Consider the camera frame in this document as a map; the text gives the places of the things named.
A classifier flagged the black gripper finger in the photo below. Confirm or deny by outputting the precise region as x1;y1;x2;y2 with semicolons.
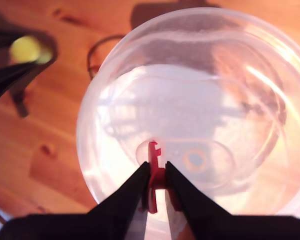
88;161;151;240
0;62;38;106
165;161;233;240
0;29;17;52

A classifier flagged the clear plastic dome red handle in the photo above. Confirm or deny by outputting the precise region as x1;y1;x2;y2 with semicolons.
76;6;300;240

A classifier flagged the green coffee capsule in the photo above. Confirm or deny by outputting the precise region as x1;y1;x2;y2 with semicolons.
9;35;53;65

